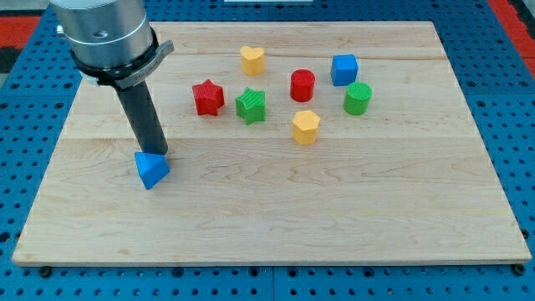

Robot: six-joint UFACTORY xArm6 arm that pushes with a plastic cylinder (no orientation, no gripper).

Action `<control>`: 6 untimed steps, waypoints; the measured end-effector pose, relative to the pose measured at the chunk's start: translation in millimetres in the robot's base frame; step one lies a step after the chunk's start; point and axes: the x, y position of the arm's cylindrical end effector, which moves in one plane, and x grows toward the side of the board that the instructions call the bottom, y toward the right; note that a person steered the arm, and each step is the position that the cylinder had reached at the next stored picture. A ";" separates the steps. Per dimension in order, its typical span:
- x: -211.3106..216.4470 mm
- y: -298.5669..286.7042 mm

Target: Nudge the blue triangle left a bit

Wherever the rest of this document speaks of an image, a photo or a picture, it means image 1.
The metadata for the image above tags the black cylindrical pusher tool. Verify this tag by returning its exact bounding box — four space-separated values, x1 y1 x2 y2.
114 81 168 155

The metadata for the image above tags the blue triangle block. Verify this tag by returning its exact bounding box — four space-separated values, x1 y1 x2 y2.
134 152 171 190

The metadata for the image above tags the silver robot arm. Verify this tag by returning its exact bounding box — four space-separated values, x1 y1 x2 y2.
50 0 174 155

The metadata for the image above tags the red star block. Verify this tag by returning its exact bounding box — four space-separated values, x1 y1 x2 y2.
192 79 225 116

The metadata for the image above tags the green star block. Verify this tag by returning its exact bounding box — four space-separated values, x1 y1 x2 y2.
235 87 266 125

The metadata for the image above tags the yellow heart block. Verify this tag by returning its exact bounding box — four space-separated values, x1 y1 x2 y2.
240 46 265 76

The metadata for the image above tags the wooden board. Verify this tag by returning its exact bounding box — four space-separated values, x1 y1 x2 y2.
13 22 531 267

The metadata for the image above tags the red cylinder block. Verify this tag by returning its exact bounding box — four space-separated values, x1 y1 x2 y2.
290 69 315 102

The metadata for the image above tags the yellow hexagon block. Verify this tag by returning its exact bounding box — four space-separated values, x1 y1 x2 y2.
292 110 321 145

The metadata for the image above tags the blue cube block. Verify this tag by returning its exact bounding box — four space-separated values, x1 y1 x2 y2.
330 54 359 86

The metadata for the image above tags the green cylinder block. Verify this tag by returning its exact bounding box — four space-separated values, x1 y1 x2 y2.
343 82 373 115

